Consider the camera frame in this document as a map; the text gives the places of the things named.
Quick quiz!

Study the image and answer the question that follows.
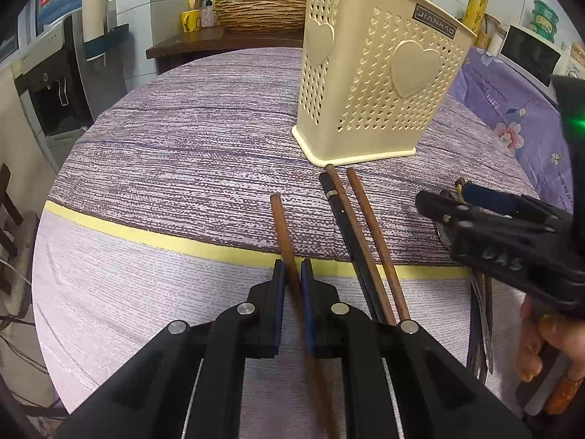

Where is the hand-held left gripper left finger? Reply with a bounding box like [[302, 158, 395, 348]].
[[55, 260, 288, 439]]

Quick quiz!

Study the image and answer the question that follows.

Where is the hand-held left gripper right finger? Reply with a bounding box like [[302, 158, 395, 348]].
[[301, 258, 533, 439]]

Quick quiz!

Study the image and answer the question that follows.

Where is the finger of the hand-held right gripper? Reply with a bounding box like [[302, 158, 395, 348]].
[[461, 183, 556, 215], [415, 190, 487, 239]]

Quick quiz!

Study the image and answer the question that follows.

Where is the brown wooden chopstick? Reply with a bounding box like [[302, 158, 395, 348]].
[[346, 167, 411, 322], [269, 193, 341, 439], [324, 164, 397, 326]]

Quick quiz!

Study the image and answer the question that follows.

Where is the metal fork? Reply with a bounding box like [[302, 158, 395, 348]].
[[466, 269, 486, 386]]

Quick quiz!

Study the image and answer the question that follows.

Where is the black chopstick with metal band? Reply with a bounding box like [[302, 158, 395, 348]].
[[318, 171, 387, 325]]

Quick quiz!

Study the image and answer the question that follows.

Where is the cream plastic utensil holder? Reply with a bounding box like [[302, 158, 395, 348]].
[[291, 0, 478, 166]]

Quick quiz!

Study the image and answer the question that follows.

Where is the person's right hand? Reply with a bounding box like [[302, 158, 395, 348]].
[[517, 293, 585, 416]]

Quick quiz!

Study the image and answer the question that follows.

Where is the purple floral cloth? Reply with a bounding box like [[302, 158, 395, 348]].
[[459, 46, 585, 220]]

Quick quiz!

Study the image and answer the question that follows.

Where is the white microwave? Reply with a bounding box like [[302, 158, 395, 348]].
[[497, 23, 562, 87]]

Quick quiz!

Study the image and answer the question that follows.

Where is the stack of green bowls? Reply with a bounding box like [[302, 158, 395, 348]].
[[530, 0, 561, 42]]

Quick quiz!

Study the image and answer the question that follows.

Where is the yellow patterned roll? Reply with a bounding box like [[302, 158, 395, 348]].
[[463, 0, 486, 35]]

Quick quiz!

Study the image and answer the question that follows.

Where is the purple striped tablecloth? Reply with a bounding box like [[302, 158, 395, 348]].
[[32, 47, 549, 439]]

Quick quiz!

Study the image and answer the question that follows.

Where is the wicker basket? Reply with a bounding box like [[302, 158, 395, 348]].
[[214, 0, 308, 34]]

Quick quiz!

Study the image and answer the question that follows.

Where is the dark wooden side table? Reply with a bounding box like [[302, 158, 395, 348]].
[[146, 25, 305, 75]]

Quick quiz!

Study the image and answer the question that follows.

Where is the dark wooden chair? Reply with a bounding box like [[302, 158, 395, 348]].
[[0, 165, 23, 293]]

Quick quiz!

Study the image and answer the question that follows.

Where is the yellow cup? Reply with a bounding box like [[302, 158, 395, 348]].
[[181, 8, 202, 33]]

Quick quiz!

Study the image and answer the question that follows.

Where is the water dispenser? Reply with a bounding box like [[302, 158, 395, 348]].
[[11, 14, 129, 147]]

